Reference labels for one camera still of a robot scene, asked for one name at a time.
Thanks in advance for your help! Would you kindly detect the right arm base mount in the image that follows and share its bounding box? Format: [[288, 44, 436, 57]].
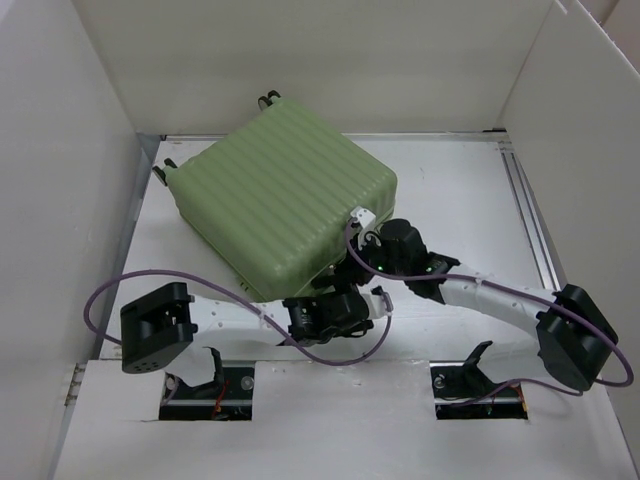
[[429, 341, 528, 420]]

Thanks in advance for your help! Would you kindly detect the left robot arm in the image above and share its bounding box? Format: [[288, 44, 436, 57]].
[[120, 282, 385, 397]]

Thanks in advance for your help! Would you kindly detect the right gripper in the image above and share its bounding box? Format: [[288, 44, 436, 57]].
[[334, 229, 410, 285]]

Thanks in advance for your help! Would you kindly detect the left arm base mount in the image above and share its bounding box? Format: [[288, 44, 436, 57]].
[[158, 363, 255, 422]]

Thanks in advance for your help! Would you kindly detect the green suitcase blue lining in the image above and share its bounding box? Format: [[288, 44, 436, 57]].
[[154, 90, 398, 301]]

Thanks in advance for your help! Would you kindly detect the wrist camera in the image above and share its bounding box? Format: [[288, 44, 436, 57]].
[[349, 206, 377, 244], [363, 286, 393, 320]]

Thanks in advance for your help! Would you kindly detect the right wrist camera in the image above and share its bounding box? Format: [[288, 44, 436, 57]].
[[349, 206, 377, 244]]

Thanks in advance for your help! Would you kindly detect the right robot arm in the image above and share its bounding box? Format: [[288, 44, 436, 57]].
[[344, 212, 619, 397]]

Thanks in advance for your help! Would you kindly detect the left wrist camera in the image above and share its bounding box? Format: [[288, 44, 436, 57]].
[[363, 286, 393, 320]]

